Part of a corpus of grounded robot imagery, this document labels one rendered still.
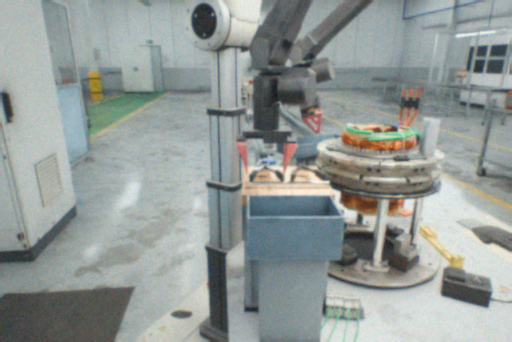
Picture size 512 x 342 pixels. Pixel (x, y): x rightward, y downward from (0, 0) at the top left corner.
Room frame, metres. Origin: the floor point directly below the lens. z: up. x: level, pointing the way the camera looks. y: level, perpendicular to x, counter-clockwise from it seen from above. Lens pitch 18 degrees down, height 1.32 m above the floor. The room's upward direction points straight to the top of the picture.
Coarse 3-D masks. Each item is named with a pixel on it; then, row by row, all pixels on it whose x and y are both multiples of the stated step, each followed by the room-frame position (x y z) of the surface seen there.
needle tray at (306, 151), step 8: (312, 136) 1.23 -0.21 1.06; (320, 136) 1.25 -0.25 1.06; (328, 136) 1.26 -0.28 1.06; (336, 136) 1.26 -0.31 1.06; (280, 144) 1.15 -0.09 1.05; (304, 144) 1.22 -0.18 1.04; (312, 144) 1.11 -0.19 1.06; (280, 152) 1.15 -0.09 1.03; (296, 152) 1.08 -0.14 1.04; (304, 152) 1.09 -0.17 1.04; (312, 152) 1.11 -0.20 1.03; (296, 160) 1.19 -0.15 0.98; (304, 160) 1.14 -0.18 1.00; (312, 160) 1.12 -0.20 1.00
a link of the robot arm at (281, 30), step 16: (288, 0) 0.70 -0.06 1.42; (304, 0) 0.69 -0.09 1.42; (272, 16) 0.70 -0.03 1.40; (288, 16) 0.69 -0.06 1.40; (304, 16) 0.72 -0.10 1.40; (256, 32) 0.72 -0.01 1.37; (272, 32) 0.70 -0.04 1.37; (288, 32) 0.70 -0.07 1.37; (272, 48) 0.69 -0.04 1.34; (288, 48) 0.73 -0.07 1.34; (272, 64) 0.72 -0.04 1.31
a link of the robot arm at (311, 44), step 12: (348, 0) 1.12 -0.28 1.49; (360, 0) 1.10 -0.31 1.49; (372, 0) 1.12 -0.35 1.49; (336, 12) 1.13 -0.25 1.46; (348, 12) 1.11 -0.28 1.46; (360, 12) 1.13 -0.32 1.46; (324, 24) 1.14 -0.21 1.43; (336, 24) 1.12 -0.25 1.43; (312, 36) 1.14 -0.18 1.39; (324, 36) 1.13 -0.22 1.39; (300, 48) 1.15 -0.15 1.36; (312, 48) 1.13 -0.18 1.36
